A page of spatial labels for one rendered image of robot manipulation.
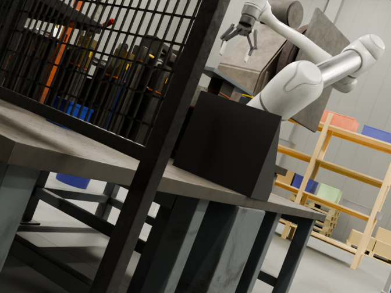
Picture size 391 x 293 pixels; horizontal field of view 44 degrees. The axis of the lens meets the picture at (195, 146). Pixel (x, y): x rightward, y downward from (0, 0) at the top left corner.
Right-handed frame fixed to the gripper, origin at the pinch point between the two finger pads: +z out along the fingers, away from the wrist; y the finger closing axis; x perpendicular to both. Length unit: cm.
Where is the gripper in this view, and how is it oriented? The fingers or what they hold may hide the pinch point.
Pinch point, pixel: (233, 56)
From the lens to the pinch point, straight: 245.0
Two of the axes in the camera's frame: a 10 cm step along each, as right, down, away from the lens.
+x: -3.8, -1.6, -9.1
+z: -3.7, 9.3, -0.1
